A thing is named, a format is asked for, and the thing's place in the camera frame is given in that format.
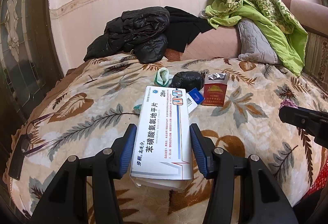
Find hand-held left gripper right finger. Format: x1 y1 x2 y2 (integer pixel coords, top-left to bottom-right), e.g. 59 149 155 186
189 123 299 224

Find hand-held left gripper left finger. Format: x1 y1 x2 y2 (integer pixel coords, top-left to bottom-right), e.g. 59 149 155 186
28 123 138 224

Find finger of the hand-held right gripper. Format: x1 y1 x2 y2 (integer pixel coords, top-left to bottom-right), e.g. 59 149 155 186
279 106 328 147

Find purple knit item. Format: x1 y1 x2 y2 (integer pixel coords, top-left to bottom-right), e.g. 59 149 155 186
280 98 298 109

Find white medicine box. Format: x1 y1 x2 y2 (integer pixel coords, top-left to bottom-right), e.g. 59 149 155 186
129 86 194 192

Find red mesh basket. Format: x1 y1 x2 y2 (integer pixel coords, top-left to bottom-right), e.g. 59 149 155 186
311 160 328 196

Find black plastic bag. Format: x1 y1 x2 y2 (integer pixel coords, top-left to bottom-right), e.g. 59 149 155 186
170 71 203 92

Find white green-trimmed sock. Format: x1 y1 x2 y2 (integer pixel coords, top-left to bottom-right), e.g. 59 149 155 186
154 67 170 87

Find leaf-printed plush blanket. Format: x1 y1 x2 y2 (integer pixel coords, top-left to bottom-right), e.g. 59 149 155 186
2 56 328 224

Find blue white small box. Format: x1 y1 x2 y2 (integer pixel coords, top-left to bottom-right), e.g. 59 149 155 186
186 88 205 113

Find red cigarette pack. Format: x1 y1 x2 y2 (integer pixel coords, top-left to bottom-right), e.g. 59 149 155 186
202 72 229 107

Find striped padded headboard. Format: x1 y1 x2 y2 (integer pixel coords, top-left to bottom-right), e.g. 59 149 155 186
278 0 328 91

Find person's dark clothing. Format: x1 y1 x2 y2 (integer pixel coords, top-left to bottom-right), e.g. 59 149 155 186
292 188 328 224

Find grey quilted pillow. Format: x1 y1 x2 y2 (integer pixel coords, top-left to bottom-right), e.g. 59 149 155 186
237 19 280 64

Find purple-framed eyeglasses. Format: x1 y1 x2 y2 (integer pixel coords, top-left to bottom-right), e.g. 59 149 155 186
22 111 67 156

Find pink bolster cushion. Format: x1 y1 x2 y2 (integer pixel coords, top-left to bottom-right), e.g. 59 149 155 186
164 26 244 60

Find green patterned quilt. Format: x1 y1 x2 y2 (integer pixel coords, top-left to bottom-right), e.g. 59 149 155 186
205 0 309 77

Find black phone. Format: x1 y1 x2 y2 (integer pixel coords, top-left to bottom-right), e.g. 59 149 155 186
8 137 28 180

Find black puffer jacket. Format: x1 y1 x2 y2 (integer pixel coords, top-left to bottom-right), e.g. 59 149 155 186
84 7 171 64

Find black cloth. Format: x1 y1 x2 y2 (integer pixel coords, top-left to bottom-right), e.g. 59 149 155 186
164 6 214 52

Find dark glass-panelled door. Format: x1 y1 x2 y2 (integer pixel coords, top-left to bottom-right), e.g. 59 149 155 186
0 0 64 122

